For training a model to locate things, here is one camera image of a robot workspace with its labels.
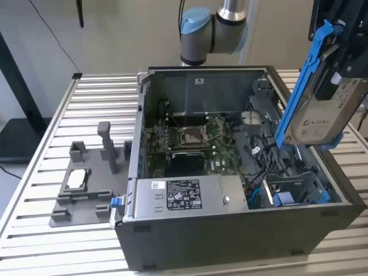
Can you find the hard disk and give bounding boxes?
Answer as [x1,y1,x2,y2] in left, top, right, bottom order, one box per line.
[274,19,368,152]
[271,188,331,206]

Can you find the black wire with white label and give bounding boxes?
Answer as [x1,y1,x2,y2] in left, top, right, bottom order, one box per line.
[248,135,291,181]

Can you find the gray plastic drive shroud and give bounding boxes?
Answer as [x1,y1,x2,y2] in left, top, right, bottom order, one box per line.
[232,94,291,176]

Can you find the green motherboard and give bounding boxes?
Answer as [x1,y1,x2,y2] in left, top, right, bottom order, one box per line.
[143,114,248,179]

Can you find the black RAM slots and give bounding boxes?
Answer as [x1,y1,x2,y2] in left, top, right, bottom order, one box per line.
[168,112,208,127]

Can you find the CPU socket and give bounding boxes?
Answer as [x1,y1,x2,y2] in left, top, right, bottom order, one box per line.
[178,126,208,146]

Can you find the black graphics card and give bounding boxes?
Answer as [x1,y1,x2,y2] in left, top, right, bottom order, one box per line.
[171,151,205,177]

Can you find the silver power supply unit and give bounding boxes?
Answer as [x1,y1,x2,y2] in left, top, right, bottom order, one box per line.
[133,174,248,218]

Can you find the black open PC case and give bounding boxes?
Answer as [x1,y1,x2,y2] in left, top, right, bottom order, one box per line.
[109,65,366,273]

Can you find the black hanging antenna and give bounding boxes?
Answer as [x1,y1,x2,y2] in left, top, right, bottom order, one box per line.
[75,0,85,29]

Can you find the blue case latch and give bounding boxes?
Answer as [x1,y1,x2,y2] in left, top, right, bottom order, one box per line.
[110,195,127,208]

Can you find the gray parts rack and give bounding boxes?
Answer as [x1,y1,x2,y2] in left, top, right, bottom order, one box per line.
[49,121,133,228]

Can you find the silver CPU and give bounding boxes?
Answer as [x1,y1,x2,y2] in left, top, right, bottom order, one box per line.
[66,170,87,189]

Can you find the black monitor stand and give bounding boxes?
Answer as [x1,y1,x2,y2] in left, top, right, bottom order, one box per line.
[0,31,52,164]

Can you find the silver metal bracket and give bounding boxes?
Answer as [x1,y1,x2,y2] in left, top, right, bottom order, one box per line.
[240,110,263,126]

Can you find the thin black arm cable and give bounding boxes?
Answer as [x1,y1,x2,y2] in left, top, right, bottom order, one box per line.
[178,0,186,27]

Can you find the blue wire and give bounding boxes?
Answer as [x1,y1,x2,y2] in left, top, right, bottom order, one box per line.
[248,186,261,208]

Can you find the thin black wall cable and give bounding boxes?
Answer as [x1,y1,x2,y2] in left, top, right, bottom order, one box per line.
[28,0,81,74]

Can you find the black floor cable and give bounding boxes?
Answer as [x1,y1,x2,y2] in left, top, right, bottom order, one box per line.
[0,165,22,179]

